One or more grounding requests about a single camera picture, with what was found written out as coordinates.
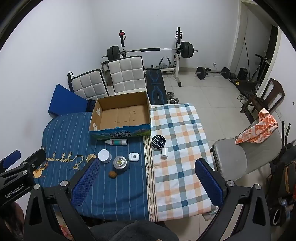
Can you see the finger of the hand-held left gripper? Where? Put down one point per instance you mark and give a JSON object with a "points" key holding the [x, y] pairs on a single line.
{"points": [[34, 157], [11, 156]]}

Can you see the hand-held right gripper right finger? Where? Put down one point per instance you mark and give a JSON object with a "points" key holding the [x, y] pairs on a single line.
{"points": [[208, 183]]}

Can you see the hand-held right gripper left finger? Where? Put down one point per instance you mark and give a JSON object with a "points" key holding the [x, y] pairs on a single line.
{"points": [[86, 180]]}

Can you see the white spray bottle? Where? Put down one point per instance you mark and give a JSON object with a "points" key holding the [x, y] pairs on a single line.
{"points": [[115, 142]]}

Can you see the small white box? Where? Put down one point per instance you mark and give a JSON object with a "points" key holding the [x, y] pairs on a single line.
{"points": [[164, 153]]}

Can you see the cardboard box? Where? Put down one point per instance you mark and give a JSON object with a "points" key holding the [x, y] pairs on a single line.
{"points": [[120, 115]]}

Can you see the person's left forearm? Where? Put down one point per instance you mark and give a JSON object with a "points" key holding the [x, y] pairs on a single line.
{"points": [[11, 217]]}

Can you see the gold round lid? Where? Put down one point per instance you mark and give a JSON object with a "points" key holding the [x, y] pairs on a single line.
{"points": [[89, 157]]}

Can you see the brown walnut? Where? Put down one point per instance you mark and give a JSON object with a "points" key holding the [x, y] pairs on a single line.
{"points": [[112, 174]]}

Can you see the white round jar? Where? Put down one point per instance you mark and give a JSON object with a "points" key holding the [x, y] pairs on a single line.
{"points": [[104, 155]]}

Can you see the grey padded chair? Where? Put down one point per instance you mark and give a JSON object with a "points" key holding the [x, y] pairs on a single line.
{"points": [[229, 157]]}

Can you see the blue striped blanket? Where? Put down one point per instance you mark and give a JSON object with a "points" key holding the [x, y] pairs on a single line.
{"points": [[120, 197]]}

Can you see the black tin with silver lid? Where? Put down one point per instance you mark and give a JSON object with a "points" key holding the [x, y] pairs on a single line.
{"points": [[120, 163]]}

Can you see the white earbud case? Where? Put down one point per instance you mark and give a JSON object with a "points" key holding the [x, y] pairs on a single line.
{"points": [[133, 157]]}

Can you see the black round tin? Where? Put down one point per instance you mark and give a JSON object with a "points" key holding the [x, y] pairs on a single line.
{"points": [[158, 141]]}

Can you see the blue cushion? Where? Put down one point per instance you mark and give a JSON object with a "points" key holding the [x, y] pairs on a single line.
{"points": [[64, 99]]}

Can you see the orange patterned cloth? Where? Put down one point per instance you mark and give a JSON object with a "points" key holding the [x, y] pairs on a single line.
{"points": [[256, 129]]}

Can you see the person's dark grey clothing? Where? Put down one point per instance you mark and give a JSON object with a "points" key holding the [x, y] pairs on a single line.
{"points": [[138, 231]]}

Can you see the chrome dumbbell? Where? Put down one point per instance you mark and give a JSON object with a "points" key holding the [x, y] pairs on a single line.
{"points": [[175, 100], [170, 94]]}

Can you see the white padded chair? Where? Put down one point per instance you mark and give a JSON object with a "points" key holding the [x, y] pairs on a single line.
{"points": [[89, 85], [126, 74]]}

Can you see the black exercise machine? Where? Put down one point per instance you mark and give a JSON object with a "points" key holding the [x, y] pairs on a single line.
{"points": [[251, 83]]}

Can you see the short barbell with black plates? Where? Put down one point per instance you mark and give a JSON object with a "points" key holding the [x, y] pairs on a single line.
{"points": [[212, 73]]}

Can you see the black weight bench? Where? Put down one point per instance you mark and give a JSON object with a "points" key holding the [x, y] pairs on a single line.
{"points": [[156, 85]]}

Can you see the dark wooden chair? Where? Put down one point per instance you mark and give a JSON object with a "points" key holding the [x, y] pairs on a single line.
{"points": [[276, 90]]}

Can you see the white barbell rack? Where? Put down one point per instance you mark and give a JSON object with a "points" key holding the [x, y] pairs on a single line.
{"points": [[177, 62]]}

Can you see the long barbell with black plates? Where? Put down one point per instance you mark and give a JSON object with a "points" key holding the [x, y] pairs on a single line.
{"points": [[150, 49]]}

